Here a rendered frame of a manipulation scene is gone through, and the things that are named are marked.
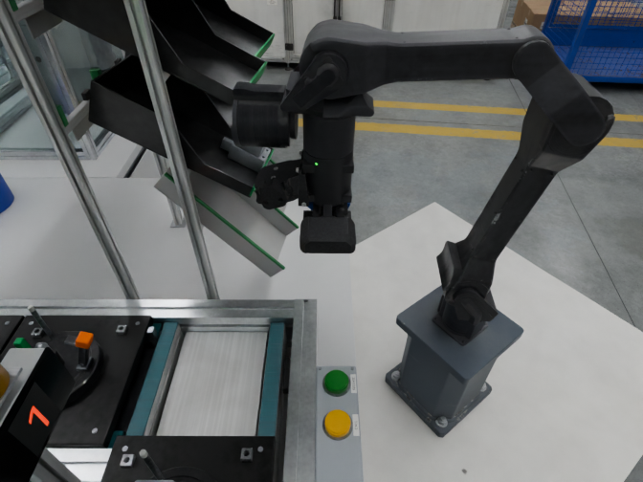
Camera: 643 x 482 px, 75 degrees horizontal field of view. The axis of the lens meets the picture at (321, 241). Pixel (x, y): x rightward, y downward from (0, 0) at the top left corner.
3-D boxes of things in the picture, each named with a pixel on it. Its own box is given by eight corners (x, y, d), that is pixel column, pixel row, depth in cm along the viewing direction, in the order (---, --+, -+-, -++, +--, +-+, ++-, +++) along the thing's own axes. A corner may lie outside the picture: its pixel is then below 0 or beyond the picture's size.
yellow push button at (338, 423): (349, 414, 68) (350, 408, 66) (350, 440, 65) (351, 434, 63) (324, 414, 68) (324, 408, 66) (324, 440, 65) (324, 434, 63)
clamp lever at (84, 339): (92, 358, 70) (94, 333, 66) (87, 368, 69) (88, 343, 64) (69, 353, 70) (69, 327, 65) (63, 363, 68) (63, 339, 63)
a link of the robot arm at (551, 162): (598, 76, 44) (542, 62, 44) (631, 106, 39) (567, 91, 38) (466, 276, 66) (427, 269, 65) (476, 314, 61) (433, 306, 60)
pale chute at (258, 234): (286, 235, 95) (299, 226, 92) (270, 277, 85) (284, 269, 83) (183, 149, 84) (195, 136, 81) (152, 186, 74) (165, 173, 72)
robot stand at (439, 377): (491, 392, 80) (525, 329, 67) (440, 440, 74) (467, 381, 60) (432, 340, 89) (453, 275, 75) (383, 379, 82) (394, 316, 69)
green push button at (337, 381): (347, 375, 73) (347, 368, 72) (348, 397, 70) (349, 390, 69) (324, 375, 73) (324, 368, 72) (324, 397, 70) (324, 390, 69)
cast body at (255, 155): (266, 161, 79) (278, 131, 75) (259, 173, 76) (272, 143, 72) (225, 141, 78) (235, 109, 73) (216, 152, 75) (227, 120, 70)
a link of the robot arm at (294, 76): (349, 29, 43) (233, 25, 43) (348, 56, 37) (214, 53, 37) (344, 131, 51) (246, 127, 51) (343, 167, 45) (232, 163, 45)
